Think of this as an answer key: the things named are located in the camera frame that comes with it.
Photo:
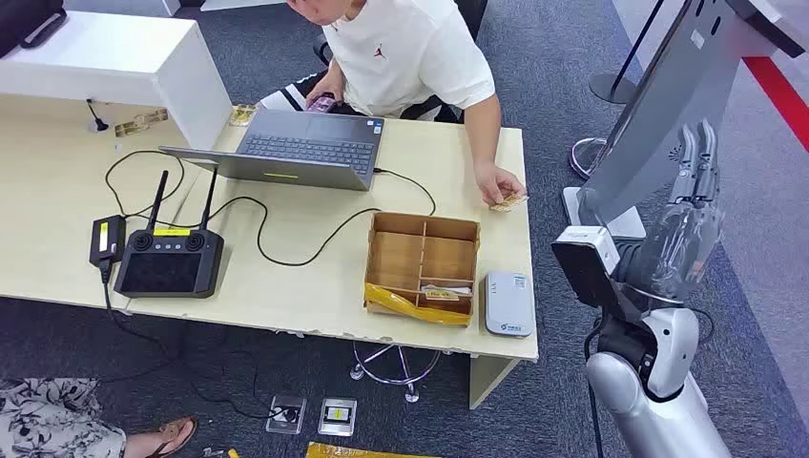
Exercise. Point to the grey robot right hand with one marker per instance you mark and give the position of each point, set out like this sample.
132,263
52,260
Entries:
676,253

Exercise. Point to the gold room key card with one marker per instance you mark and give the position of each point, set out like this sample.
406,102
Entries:
441,295

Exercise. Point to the wooden compartment box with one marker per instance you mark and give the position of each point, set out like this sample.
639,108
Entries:
395,259

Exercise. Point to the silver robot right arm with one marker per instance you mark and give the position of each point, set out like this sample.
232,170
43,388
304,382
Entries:
657,411

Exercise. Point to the person's left forearm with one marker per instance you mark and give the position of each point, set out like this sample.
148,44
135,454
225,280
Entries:
483,133

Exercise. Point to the person's left hand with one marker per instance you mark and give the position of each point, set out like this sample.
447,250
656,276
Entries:
496,183

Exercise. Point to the person's hand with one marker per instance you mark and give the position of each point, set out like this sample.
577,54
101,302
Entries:
325,85
496,183

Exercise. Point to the white card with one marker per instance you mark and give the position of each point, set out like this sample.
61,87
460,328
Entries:
464,291

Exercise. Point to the person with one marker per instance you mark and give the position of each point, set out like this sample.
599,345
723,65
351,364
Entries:
50,417
404,57

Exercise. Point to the person's right hand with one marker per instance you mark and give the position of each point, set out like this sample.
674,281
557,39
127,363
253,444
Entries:
325,85

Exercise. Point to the chrome stanchion base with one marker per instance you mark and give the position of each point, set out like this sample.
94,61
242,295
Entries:
584,155

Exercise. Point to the grey kiosk stand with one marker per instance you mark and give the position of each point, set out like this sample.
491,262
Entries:
663,107

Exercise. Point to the black stanchion pole with base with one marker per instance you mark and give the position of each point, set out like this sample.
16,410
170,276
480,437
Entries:
610,88

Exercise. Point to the chrome stool base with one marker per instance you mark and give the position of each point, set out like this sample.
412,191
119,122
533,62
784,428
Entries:
411,396

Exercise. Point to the light wood desk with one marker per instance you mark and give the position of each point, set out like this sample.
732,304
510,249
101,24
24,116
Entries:
303,297

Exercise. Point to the floor socket with yellow label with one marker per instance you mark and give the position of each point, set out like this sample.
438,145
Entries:
337,417

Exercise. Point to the grey laptop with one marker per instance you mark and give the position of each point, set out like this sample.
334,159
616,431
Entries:
310,148

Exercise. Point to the yellow floor strip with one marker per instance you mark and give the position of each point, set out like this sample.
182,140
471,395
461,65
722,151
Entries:
341,452

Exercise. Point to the floor socket with black plug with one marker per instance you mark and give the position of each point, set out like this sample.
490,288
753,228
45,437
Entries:
287,415

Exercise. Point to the white furniture base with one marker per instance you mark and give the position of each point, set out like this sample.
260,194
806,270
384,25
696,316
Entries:
240,4

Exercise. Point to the black remote controller with antennas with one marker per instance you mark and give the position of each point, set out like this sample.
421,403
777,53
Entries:
167,272

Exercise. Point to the brown sandal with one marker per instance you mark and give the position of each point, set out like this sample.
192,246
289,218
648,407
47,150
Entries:
177,431

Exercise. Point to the black power adapter yellow label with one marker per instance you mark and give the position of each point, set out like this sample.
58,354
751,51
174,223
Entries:
107,240

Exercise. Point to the small black desk microphone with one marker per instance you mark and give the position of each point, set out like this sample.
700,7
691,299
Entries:
98,125

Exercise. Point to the white counter block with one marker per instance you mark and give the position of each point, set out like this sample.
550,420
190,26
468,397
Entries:
114,57

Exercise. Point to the black bag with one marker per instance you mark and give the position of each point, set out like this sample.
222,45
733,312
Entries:
25,19

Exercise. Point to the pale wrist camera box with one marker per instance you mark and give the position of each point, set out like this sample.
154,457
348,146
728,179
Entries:
584,243

